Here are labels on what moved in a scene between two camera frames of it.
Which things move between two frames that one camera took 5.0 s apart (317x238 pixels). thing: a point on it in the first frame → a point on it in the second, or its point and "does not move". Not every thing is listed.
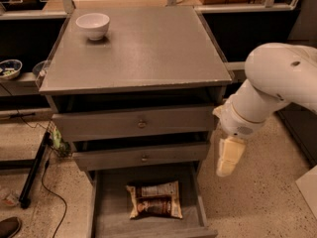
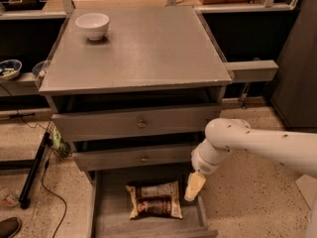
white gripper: [235, 123] → [202, 163]
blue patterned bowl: [10, 68] does not move
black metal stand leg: [25, 200] does not move
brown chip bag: [156, 201] does not move
